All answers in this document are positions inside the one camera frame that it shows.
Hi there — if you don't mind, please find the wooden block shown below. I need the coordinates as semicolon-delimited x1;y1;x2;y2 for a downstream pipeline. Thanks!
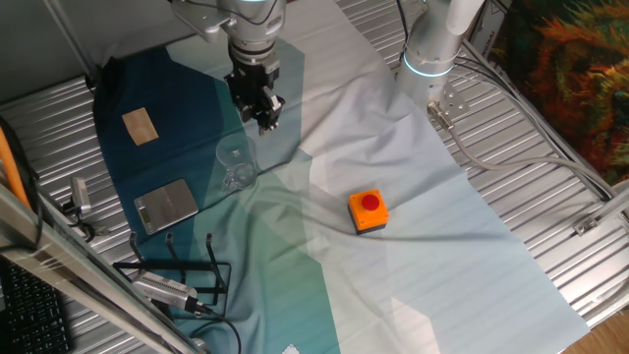
121;106;160;147

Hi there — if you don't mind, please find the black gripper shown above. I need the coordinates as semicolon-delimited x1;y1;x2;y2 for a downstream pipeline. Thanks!
223;51;286;137

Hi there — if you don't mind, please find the grey metal pole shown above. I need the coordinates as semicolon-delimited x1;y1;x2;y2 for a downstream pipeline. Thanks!
42;0;99;83

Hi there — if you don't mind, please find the aluminium frame beam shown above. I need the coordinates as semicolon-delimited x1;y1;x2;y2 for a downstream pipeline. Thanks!
0;184;205;354

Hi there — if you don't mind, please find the black keyboard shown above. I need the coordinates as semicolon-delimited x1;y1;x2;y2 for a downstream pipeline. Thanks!
0;258;73;354

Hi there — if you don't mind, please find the cardboard box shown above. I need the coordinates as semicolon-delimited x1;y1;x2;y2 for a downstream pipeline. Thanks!
466;0;515;48

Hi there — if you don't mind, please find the small metal bracket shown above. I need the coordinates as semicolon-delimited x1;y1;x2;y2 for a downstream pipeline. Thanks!
572;214;600;236

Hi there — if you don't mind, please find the clear glass cup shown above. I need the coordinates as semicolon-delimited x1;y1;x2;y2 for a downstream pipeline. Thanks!
215;133;258;194

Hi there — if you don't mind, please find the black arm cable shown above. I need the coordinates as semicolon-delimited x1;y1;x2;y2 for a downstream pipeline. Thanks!
395;0;412;58
230;0;284;29

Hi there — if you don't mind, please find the colourful patterned fabric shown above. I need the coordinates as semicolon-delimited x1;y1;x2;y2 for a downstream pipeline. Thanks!
490;0;629;186

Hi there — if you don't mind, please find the orange pole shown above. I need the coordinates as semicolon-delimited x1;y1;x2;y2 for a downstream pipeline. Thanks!
0;125;27;210

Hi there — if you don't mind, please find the black camera cable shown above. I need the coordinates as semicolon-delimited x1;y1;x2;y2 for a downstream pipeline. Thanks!
196;304;243;354

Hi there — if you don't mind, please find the teal and white tablecloth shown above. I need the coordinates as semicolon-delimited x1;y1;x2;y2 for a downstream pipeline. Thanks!
92;0;591;354

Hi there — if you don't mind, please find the small camera on mount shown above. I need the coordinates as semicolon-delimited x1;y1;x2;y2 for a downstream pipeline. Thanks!
61;175;110;237

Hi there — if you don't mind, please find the orange emergency stop button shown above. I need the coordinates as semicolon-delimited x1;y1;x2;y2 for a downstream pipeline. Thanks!
347;188;390;236

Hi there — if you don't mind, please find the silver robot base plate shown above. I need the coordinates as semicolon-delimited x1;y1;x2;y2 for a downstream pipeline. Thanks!
427;81;471;132

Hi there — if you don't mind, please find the silver digital kitchen scale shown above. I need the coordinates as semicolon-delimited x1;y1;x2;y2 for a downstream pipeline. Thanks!
133;178;200;236

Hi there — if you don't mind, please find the thick grey base cable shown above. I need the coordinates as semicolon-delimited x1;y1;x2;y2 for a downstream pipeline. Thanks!
426;100;621;199

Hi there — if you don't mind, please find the silver depth camera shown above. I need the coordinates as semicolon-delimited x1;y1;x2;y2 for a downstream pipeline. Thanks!
131;269;215;317

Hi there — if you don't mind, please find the black wire cup rack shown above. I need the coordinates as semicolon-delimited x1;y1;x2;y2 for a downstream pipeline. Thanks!
112;230;233;319

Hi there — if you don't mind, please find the aluminium profile bar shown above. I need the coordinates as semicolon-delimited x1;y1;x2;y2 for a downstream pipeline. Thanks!
587;179;629;232

